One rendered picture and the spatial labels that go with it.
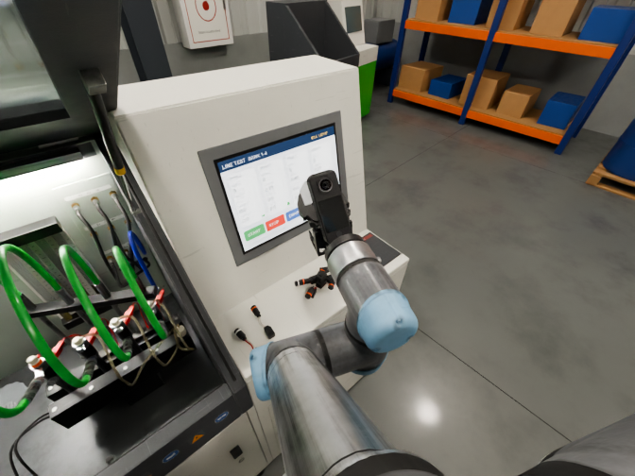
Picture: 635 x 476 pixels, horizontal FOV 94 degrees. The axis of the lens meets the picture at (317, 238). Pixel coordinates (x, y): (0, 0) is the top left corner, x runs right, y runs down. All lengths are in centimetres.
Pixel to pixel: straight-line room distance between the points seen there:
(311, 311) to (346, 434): 76
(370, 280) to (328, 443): 23
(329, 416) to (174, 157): 66
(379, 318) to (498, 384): 185
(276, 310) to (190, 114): 59
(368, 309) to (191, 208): 56
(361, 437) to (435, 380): 184
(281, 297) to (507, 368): 164
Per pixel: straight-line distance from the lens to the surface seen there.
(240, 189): 85
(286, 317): 95
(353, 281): 41
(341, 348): 46
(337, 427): 23
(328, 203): 47
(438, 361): 212
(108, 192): 101
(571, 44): 498
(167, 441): 92
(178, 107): 78
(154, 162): 78
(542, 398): 230
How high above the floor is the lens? 178
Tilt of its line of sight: 42 degrees down
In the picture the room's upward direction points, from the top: 2 degrees clockwise
